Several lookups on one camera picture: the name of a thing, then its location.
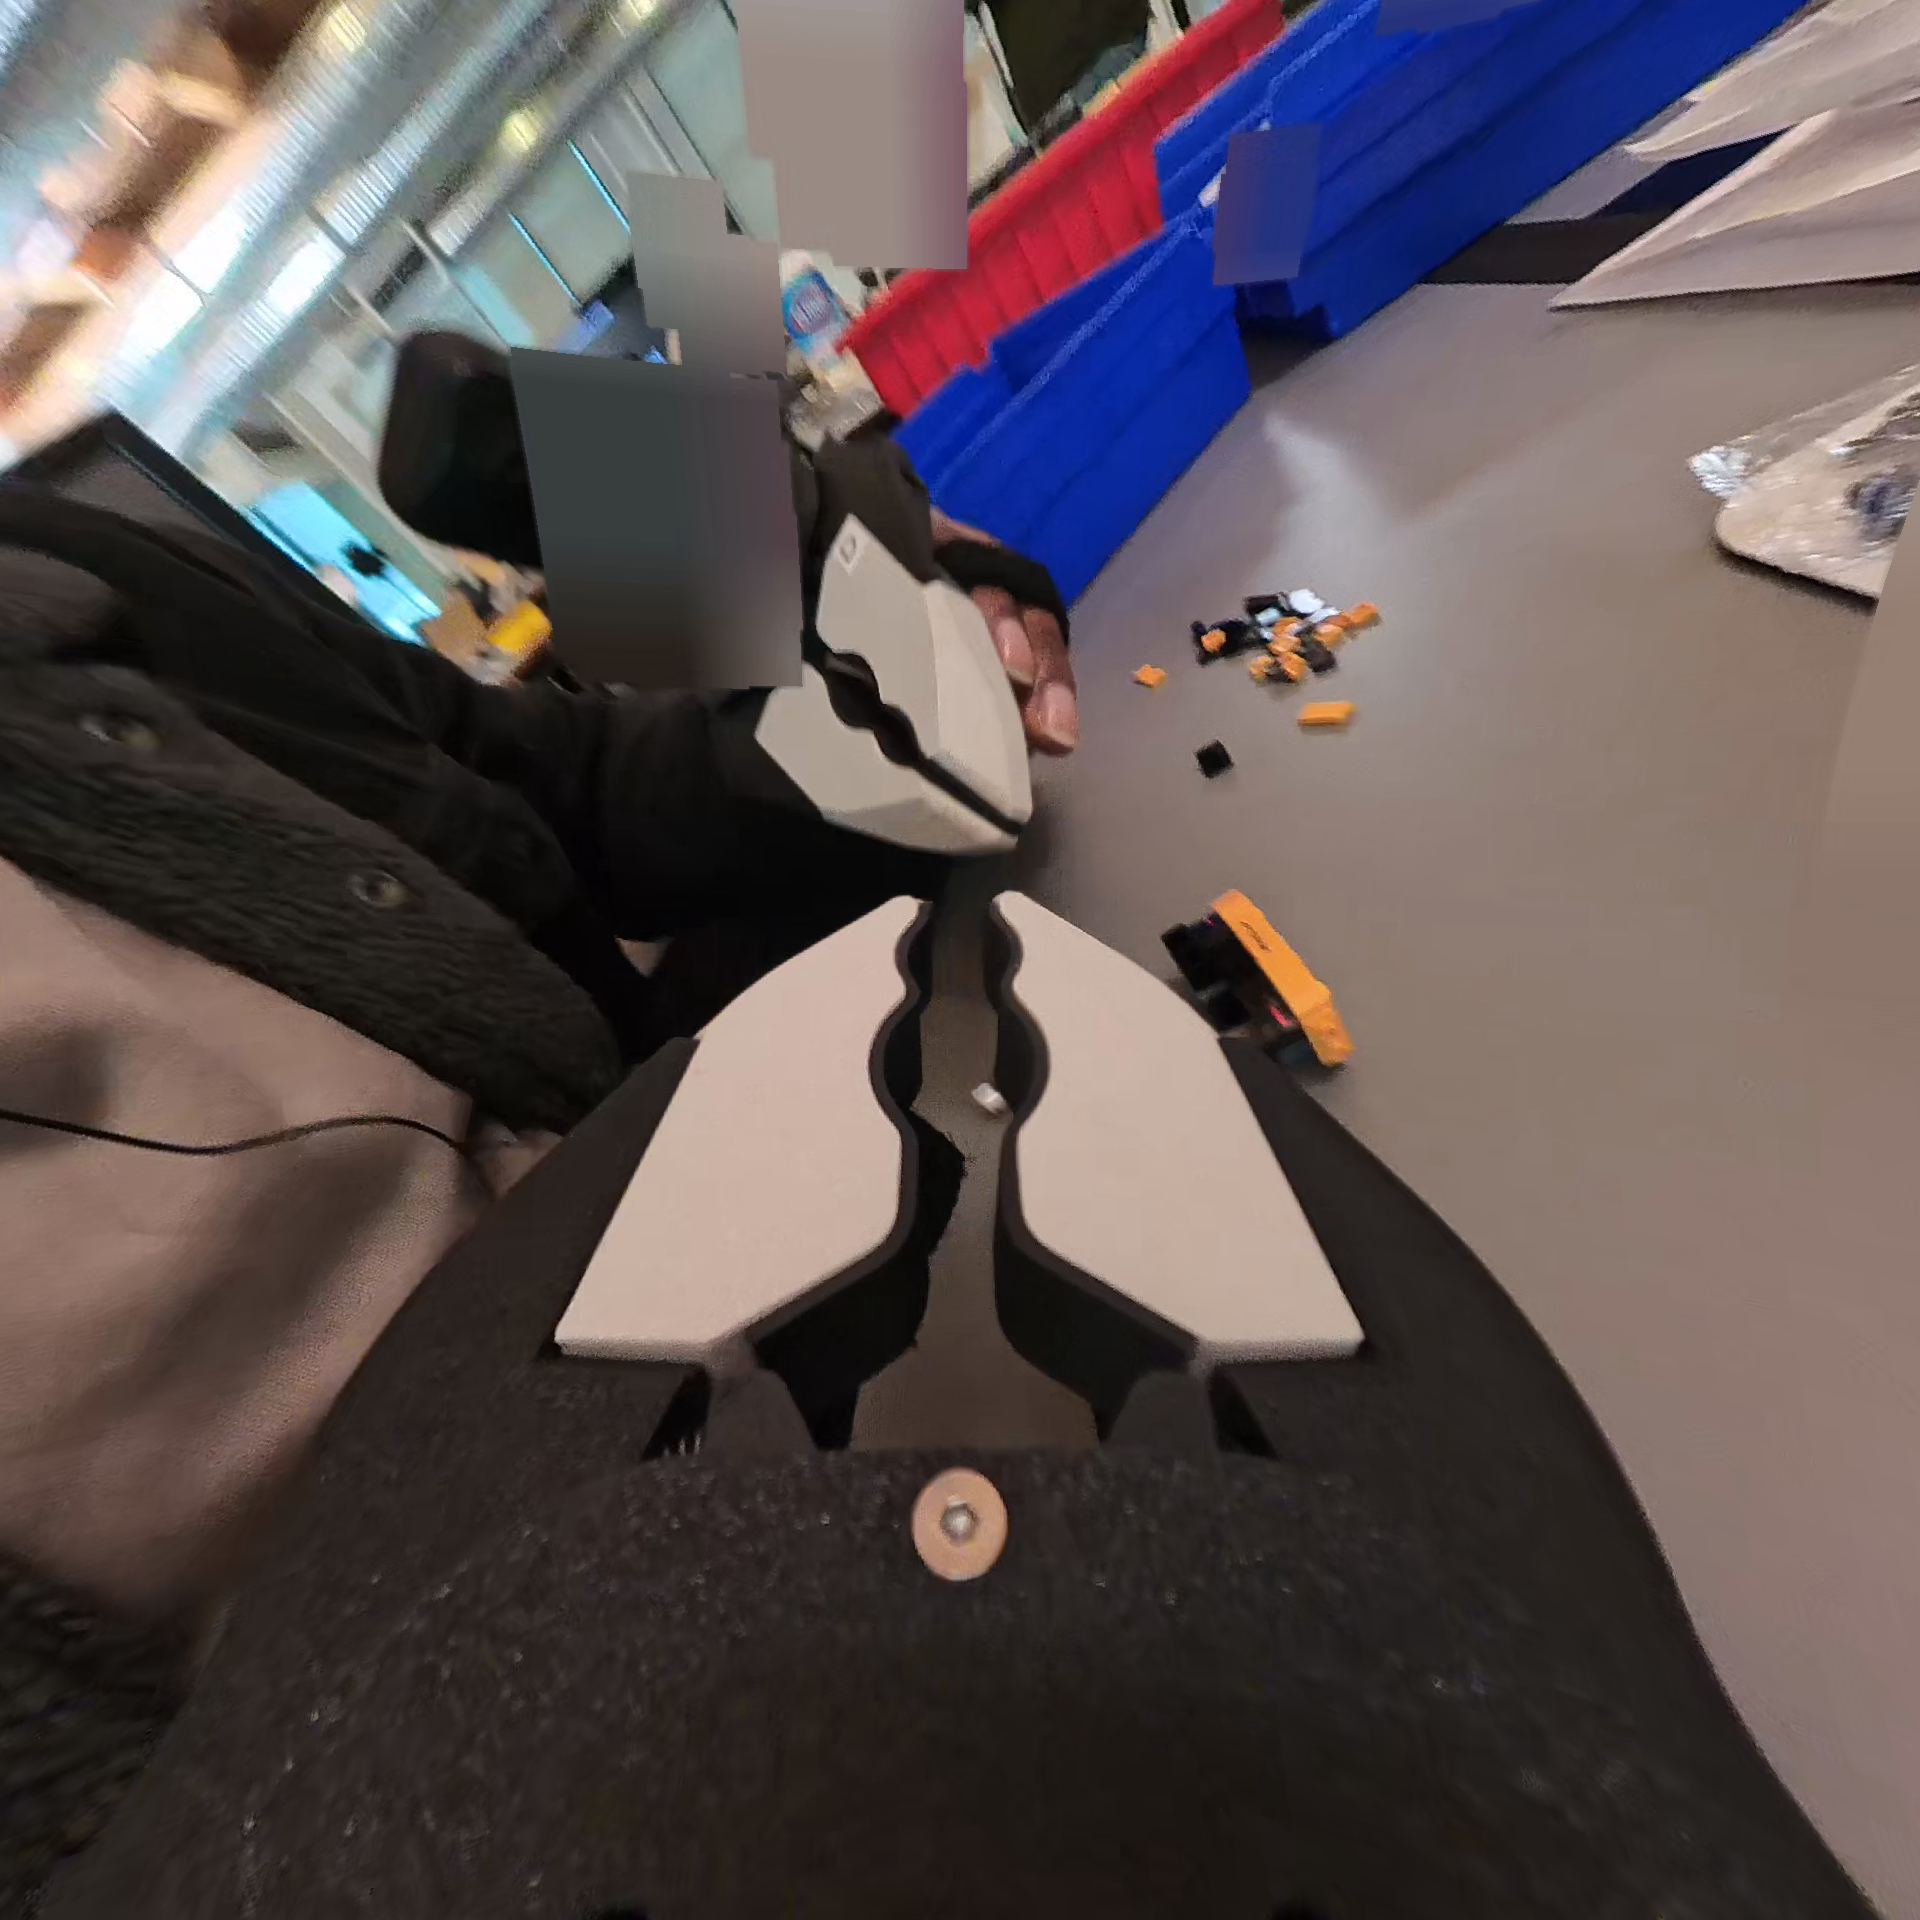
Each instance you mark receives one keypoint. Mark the pile of small lego pieces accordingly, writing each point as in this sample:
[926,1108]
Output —
[1291,644]

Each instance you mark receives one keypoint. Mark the white rounded board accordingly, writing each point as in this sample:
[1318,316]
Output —
[1801,546]

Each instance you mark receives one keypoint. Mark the black office chair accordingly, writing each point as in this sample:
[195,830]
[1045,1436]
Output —
[445,450]

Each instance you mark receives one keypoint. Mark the blue plastic bin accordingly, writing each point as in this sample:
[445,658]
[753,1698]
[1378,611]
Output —
[1471,163]
[1109,434]

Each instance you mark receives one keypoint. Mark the person's left forearm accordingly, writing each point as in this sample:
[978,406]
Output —
[643,796]

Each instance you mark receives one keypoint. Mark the person's beige shirt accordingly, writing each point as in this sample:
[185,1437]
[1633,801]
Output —
[182,1320]

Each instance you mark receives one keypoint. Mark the person's left hand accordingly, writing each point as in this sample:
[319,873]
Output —
[1039,674]

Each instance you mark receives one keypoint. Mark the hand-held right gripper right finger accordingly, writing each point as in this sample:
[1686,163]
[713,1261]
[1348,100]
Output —
[1169,1168]

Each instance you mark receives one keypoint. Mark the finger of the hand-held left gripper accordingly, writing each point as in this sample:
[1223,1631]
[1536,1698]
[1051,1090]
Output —
[841,763]
[915,660]

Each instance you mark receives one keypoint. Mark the red plastic bin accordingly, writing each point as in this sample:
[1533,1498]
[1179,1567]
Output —
[1081,223]

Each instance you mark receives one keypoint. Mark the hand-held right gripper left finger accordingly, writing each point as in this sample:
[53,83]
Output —
[749,1168]

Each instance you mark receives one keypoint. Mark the orange black lego car section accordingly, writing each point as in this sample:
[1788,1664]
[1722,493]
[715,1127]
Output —
[1275,966]

